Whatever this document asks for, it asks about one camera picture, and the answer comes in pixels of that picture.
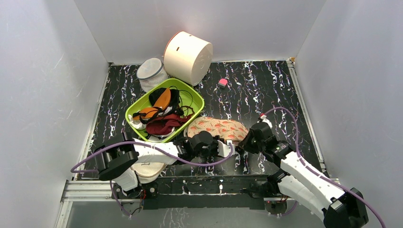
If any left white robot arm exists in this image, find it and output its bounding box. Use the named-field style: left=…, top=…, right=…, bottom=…
left=94, top=131, right=232, bottom=198

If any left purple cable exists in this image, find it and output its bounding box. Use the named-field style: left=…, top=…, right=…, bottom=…
left=70, top=141, right=235, bottom=218

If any orange black bra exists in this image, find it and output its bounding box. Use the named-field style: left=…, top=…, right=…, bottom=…
left=132, top=88, right=180, bottom=124

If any aluminium frame rail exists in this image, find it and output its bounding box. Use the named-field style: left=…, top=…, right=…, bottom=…
left=54, top=178, right=353, bottom=228

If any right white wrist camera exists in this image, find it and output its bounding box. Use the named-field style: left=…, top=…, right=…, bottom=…
left=259, top=114, right=273, bottom=128

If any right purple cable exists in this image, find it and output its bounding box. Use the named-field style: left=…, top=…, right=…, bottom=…
left=259, top=107, right=386, bottom=228

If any maroon bra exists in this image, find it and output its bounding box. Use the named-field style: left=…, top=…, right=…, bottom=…
left=145, top=114, right=193, bottom=135

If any floral mesh laundry bag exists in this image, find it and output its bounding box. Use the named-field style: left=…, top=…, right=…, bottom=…
left=184, top=116, right=249, bottom=142

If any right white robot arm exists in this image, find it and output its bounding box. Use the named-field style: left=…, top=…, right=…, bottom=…
left=239, top=122, right=369, bottom=228

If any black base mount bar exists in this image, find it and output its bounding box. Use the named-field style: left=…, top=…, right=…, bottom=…
left=112, top=175, right=297, bottom=214

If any white cylindrical container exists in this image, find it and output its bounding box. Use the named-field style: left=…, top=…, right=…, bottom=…
left=163, top=31, right=213, bottom=86

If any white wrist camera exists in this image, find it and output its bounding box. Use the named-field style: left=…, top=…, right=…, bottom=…
left=259, top=114, right=273, bottom=128
left=218, top=140, right=235, bottom=158

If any green plastic bin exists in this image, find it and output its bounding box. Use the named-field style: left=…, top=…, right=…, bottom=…
left=125, top=78, right=205, bottom=143

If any pink small block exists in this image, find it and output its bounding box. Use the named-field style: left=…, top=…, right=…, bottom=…
left=217, top=78, right=228, bottom=88

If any white garment in bin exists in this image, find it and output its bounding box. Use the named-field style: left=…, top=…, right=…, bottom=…
left=129, top=118, right=146, bottom=131

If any white mesh cylindrical laundry bag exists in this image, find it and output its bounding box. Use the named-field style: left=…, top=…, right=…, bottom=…
left=136, top=58, right=169, bottom=92

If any cream round mesh laundry bag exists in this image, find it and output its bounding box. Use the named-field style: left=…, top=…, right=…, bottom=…
left=131, top=162, right=167, bottom=184

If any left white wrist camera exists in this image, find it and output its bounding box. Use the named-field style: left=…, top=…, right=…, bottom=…
left=218, top=140, right=235, bottom=158

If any purple cable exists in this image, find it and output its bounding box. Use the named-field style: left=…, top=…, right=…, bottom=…
left=259, top=107, right=386, bottom=228
left=70, top=141, right=235, bottom=218

